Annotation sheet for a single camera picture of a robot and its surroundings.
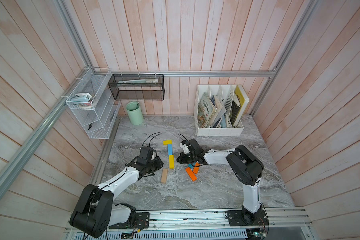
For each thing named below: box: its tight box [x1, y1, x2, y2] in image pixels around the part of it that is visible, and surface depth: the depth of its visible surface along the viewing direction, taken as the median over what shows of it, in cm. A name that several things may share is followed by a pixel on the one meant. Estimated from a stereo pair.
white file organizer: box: [194, 84, 250, 137], surface depth 106 cm
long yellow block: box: [168, 154, 175, 169], surface depth 95 cm
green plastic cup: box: [125, 101, 144, 126], surface depth 112 cm
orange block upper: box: [192, 162, 201, 175], surface depth 92 cm
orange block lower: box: [185, 167, 197, 182], surface depth 91 cm
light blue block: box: [168, 144, 173, 155], surface depth 102 cm
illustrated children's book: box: [197, 92, 217, 129], surface depth 106 cm
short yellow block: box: [163, 140, 173, 146], surface depth 106 cm
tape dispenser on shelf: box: [70, 92, 95, 109], surface depth 71 cm
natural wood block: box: [161, 168, 168, 184], surface depth 90 cm
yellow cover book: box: [232, 84, 250, 127], surface depth 100 cm
